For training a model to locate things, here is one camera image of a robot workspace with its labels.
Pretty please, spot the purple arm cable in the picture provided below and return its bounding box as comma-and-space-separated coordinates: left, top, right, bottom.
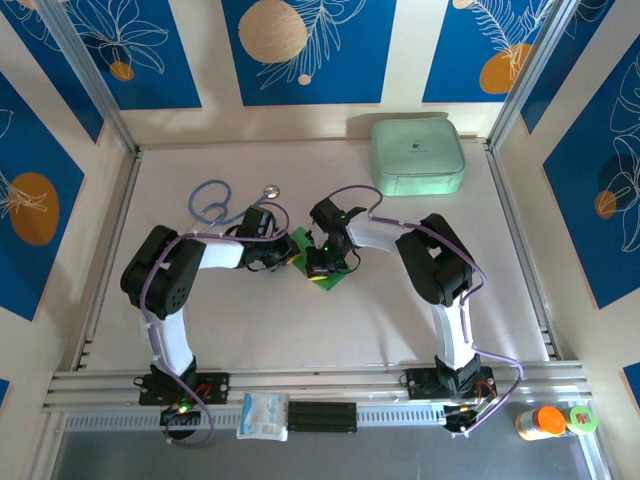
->
138, 202, 292, 449
312, 185, 527, 439

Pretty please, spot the aluminium side rail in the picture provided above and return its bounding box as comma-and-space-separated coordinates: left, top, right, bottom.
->
483, 140, 565, 362
72, 147, 144, 372

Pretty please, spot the small green round container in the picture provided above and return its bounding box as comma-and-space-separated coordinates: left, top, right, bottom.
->
567, 404, 600, 435

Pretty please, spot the green cloth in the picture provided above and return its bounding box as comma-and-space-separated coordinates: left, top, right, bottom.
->
288, 225, 351, 292

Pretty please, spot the aluminium mounting rail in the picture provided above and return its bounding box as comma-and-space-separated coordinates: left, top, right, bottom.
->
42, 360, 594, 412

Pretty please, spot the aluminium frame post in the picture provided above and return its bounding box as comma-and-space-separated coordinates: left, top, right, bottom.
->
35, 0, 142, 157
486, 0, 592, 152

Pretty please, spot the black rectangular block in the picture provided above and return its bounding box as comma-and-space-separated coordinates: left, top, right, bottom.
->
287, 401, 359, 434

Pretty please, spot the mint green zip case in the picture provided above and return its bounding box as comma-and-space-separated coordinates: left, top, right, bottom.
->
369, 118, 469, 198

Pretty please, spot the white blue tissue packet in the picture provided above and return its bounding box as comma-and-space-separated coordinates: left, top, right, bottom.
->
236, 392, 291, 442

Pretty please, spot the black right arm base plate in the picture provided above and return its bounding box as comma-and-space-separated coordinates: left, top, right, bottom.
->
405, 367, 499, 402

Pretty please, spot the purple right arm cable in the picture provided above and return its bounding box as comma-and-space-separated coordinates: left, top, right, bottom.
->
312, 185, 527, 439

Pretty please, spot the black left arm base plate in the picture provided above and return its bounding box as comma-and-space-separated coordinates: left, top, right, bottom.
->
138, 372, 231, 407

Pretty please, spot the blue floral wall panel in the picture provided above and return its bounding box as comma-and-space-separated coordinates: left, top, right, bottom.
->
62, 0, 204, 111
542, 34, 640, 311
0, 9, 105, 145
221, 0, 399, 107
519, 0, 619, 135
0, 69, 86, 322
422, 0, 557, 105

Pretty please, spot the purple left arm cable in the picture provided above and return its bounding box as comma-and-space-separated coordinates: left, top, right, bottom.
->
138, 202, 292, 449

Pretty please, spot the blue stethoscope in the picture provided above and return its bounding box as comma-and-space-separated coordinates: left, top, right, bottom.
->
188, 180, 282, 239

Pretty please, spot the clear jar orange lid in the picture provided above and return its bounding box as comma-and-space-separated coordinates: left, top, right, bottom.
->
515, 405, 569, 442

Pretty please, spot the grey slotted cable duct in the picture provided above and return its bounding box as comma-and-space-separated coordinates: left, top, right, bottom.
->
63, 404, 451, 432

